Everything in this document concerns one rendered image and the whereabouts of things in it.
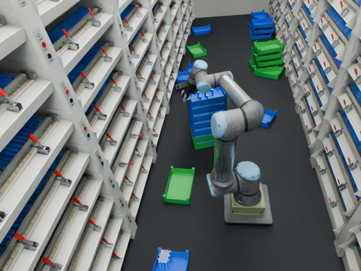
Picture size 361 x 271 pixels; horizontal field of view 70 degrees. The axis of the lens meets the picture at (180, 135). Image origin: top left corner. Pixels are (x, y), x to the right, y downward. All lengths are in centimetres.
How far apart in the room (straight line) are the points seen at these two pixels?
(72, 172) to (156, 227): 93
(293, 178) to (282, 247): 58
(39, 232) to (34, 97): 48
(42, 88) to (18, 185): 34
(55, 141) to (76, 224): 42
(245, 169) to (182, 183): 65
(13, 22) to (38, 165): 47
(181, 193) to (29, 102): 141
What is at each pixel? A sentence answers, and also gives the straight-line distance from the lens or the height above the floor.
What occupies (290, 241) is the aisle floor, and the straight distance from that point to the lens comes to 195.
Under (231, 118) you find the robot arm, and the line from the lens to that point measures 117.
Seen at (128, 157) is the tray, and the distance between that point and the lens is 177.
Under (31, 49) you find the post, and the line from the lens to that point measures 105.
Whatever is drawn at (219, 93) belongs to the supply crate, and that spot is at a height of 48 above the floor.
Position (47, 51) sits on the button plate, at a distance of 109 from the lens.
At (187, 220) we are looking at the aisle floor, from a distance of 198.
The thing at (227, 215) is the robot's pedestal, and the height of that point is 6.
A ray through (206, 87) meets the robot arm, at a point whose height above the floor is 81.
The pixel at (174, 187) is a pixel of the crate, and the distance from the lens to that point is 214.
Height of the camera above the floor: 172
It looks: 42 degrees down
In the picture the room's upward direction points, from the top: 9 degrees counter-clockwise
